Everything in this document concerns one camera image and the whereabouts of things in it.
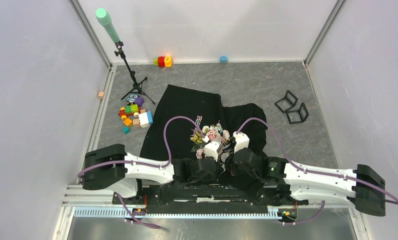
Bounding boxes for yellow duplo brick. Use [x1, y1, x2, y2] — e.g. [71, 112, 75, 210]
[123, 118, 133, 127]

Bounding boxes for white and blue block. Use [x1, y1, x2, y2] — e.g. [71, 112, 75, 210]
[138, 111, 153, 128]

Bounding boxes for blue cup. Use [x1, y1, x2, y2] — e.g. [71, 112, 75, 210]
[219, 55, 229, 64]

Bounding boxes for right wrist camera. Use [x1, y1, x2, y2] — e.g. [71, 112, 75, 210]
[233, 131, 250, 153]

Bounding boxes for purple cube block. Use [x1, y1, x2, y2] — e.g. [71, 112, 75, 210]
[134, 96, 145, 108]

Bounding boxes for black floral t-shirt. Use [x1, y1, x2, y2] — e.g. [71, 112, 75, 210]
[140, 85, 266, 161]

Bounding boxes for red yellow green toy rings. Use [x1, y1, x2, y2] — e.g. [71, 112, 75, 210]
[153, 55, 173, 68]

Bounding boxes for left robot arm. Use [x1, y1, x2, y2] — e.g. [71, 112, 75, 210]
[77, 141, 221, 204]

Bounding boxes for owl eight toy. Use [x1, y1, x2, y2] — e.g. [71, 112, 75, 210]
[126, 93, 139, 106]

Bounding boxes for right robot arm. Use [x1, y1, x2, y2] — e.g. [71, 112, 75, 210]
[232, 148, 386, 217]

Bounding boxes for teal block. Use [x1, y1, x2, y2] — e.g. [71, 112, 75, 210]
[122, 126, 130, 134]

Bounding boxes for green microphone on stand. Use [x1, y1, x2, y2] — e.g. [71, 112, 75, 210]
[95, 8, 156, 105]

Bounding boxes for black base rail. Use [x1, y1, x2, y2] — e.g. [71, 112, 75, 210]
[123, 185, 309, 214]

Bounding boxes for red duplo car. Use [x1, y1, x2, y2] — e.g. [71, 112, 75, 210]
[118, 104, 146, 120]

